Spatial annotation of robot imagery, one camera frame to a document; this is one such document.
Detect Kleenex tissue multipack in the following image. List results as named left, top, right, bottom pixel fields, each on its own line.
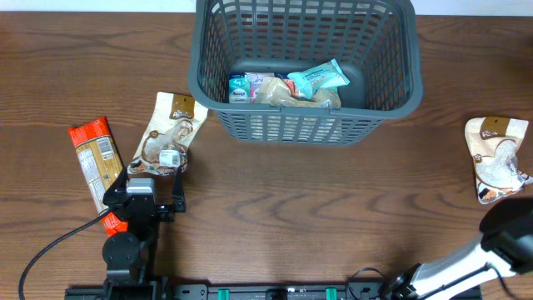
left=227, top=71, right=339, bottom=105

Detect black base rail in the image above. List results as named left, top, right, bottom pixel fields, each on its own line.
left=64, top=281, right=483, bottom=300

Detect grey plastic lattice basket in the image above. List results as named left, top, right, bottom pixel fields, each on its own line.
left=188, top=0, right=423, bottom=145

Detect light blue snack bar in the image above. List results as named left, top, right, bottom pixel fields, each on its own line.
left=287, top=58, right=350, bottom=99

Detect beige dried mushroom pouch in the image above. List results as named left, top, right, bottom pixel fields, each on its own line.
left=127, top=92, right=208, bottom=176

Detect beige pouch white contents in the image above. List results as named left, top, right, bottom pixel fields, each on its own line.
left=464, top=117, right=532, bottom=204

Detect orange spaghetti package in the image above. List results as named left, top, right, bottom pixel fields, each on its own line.
left=68, top=117, right=123, bottom=215

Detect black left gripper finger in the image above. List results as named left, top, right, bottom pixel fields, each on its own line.
left=102, top=169, right=129, bottom=207
left=171, top=167, right=187, bottom=213

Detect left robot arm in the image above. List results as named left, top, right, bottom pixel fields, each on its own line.
left=102, top=167, right=186, bottom=300

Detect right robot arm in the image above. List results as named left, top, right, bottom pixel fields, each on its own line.
left=386, top=197, right=532, bottom=300

